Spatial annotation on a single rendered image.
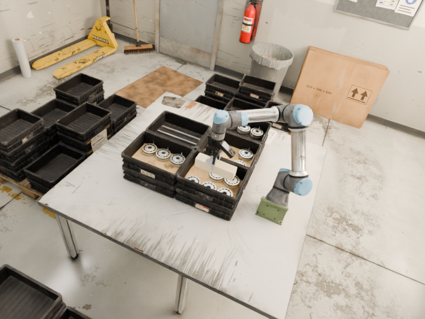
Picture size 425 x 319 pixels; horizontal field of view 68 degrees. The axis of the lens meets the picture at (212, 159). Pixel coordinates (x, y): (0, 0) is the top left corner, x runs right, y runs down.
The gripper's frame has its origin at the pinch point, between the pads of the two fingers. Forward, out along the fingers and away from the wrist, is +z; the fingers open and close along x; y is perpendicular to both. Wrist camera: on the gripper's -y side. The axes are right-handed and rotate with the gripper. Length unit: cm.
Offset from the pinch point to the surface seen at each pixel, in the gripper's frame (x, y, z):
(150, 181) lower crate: 5, 40, 31
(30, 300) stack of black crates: 91, 63, 60
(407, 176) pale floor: -214, -171, 110
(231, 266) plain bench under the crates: 33, -29, 39
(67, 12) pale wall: -242, 336, 56
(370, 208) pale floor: -138, -132, 109
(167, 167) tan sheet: -7.3, 35.0, 25.8
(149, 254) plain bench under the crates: 47, 15, 39
